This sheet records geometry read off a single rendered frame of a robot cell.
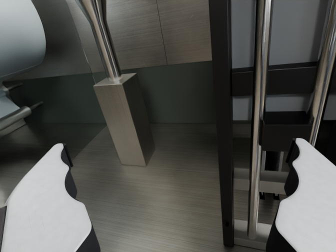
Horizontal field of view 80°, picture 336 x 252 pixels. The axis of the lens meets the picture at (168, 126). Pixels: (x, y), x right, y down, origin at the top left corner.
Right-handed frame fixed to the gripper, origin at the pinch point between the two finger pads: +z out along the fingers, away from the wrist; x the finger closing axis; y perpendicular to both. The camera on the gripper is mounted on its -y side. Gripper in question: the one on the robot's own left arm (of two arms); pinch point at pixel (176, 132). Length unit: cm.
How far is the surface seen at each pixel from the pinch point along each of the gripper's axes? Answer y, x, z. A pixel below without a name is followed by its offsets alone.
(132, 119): 18.4, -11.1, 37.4
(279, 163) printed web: 21.1, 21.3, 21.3
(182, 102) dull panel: 24, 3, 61
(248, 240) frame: 29.9, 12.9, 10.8
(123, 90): 10.3, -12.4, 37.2
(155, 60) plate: 8, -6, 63
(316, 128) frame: 5.5, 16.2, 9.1
